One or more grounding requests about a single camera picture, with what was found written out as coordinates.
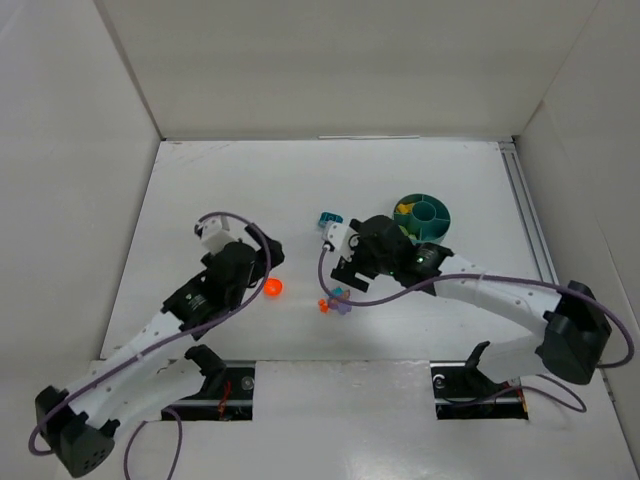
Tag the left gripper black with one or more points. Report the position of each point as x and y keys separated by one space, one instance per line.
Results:
x=263 y=245

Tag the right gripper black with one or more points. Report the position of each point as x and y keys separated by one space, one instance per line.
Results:
x=351 y=267

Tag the orange round lego piece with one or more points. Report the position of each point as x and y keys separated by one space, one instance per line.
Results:
x=273 y=287

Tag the purple lego figure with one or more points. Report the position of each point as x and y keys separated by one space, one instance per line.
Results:
x=338 y=301

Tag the small orange lego piece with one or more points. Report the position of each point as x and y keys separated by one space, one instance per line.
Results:
x=323 y=306

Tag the yellow lego brick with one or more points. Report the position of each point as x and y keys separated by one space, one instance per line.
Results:
x=404 y=208

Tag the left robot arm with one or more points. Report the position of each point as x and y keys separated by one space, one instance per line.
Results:
x=165 y=362

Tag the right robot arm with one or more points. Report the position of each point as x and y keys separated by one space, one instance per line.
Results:
x=566 y=327

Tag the teal lego block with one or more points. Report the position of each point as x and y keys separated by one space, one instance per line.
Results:
x=328 y=217

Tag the teal round divided container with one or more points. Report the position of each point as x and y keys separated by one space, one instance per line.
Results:
x=428 y=222

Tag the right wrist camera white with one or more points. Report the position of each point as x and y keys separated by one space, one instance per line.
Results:
x=336 y=237

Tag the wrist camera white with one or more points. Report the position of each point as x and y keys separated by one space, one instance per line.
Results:
x=336 y=237
x=214 y=234

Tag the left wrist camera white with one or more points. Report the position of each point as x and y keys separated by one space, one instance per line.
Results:
x=214 y=234

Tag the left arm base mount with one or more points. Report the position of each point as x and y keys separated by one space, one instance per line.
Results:
x=225 y=393

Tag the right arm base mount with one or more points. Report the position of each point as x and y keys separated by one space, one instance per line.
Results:
x=462 y=392

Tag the aluminium rail right edge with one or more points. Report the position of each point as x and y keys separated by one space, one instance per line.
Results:
x=527 y=212

